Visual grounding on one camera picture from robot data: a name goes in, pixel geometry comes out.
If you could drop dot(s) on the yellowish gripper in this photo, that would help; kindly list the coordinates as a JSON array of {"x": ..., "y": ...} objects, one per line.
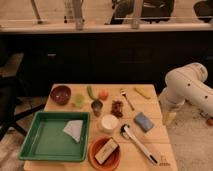
[{"x": 168, "y": 118}]

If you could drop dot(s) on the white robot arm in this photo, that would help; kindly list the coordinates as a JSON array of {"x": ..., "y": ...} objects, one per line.
[{"x": 185, "y": 83}]

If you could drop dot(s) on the orange bowl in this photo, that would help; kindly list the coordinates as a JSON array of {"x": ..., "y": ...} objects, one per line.
[{"x": 111, "y": 163}]

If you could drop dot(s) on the purple bowl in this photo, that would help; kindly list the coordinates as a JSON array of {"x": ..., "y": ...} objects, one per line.
[{"x": 61, "y": 94}]

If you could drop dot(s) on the blue sponge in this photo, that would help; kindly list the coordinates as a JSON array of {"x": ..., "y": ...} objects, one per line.
[{"x": 144, "y": 122}]

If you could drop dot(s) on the yellow banana toy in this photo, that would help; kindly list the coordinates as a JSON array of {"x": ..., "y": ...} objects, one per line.
[{"x": 142, "y": 93}]

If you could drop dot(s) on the metal fork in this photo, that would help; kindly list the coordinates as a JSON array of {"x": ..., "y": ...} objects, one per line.
[{"x": 123, "y": 93}]

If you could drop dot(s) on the brown toy food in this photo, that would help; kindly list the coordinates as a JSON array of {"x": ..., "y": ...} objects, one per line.
[{"x": 117, "y": 108}]

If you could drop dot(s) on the white cup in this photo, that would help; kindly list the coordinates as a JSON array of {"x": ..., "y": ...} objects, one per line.
[{"x": 109, "y": 123}]

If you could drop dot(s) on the orange toy fruit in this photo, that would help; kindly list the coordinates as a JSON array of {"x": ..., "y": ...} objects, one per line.
[{"x": 103, "y": 94}]

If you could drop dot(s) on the metal cup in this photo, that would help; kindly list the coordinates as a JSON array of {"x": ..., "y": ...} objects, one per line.
[{"x": 96, "y": 106}]

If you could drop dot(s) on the green toy vegetable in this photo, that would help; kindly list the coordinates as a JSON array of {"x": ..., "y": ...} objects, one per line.
[{"x": 90, "y": 92}]

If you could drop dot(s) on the white folded cloth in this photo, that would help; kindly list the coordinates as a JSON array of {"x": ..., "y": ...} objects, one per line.
[{"x": 73, "y": 128}]

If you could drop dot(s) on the green plastic tray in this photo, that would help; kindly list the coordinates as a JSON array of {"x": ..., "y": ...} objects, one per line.
[{"x": 46, "y": 140}]

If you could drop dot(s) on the black office chair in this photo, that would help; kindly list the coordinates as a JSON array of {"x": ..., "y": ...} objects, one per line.
[{"x": 8, "y": 96}]

